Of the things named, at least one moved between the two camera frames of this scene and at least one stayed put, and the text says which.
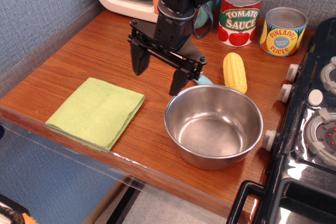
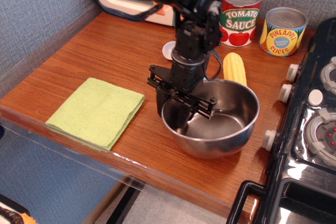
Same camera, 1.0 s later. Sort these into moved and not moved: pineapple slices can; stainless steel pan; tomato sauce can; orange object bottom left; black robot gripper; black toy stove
Moved: black robot gripper; stainless steel pan
Not moved: tomato sauce can; pineapple slices can; black toy stove; orange object bottom left
